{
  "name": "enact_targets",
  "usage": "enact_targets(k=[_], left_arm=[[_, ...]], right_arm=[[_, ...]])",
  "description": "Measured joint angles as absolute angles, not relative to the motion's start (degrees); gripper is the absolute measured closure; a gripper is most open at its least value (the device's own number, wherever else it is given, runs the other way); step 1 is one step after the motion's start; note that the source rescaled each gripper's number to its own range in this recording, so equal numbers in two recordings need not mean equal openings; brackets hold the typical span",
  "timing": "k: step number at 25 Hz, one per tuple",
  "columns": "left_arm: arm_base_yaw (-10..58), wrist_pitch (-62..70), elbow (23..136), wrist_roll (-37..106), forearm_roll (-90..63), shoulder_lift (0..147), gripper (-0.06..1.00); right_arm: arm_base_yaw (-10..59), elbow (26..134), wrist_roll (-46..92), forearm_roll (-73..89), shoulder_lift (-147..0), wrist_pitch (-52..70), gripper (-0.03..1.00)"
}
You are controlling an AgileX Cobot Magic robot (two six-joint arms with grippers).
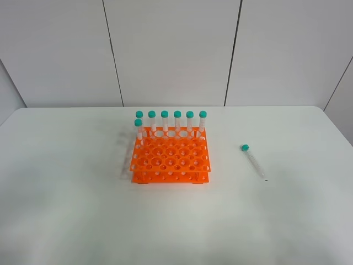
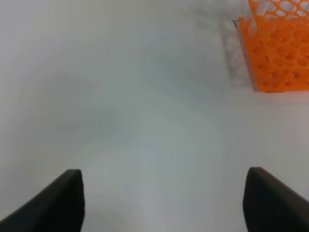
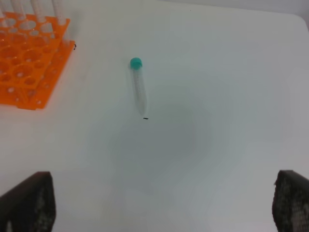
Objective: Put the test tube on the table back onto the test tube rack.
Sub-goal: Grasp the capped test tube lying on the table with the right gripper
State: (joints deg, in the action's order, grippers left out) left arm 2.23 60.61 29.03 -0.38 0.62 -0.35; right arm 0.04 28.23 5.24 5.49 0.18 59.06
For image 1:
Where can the test tube with teal cap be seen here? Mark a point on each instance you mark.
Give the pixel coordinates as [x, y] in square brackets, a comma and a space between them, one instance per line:
[248, 153]

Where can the orange test tube rack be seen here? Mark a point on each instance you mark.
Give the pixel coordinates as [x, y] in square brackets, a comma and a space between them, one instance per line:
[171, 157]

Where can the rack tube second row left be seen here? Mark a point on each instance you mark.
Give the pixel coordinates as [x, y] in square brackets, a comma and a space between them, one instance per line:
[139, 128]

